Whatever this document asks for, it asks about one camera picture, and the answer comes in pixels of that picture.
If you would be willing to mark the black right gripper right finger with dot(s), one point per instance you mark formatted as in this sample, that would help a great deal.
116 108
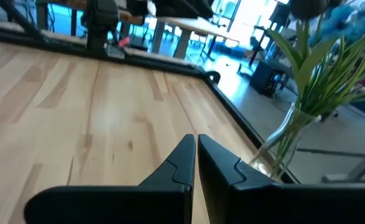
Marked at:
263 205

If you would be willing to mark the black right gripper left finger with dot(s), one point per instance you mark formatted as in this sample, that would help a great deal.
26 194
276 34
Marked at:
138 205

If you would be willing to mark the dark purple artificial tulip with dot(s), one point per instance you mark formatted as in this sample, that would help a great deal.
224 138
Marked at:
308 7

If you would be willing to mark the clear glass vase blue ribbon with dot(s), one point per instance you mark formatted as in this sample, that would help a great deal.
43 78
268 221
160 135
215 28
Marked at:
275 146

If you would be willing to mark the black computer tower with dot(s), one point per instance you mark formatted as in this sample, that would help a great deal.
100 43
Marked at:
264 79

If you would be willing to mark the black table clamp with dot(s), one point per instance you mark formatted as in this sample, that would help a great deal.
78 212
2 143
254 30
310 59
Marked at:
214 76

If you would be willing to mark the beige desk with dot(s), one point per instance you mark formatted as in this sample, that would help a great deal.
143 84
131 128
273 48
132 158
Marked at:
197 26

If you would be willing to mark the black flat monitor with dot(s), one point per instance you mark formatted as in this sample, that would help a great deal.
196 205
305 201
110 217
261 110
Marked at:
182 7

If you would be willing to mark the black table edge rail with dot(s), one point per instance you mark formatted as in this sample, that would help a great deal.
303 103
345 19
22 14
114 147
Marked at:
169 63

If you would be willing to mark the black diagonal frame strut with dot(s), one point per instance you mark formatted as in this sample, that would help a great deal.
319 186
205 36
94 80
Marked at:
20 20

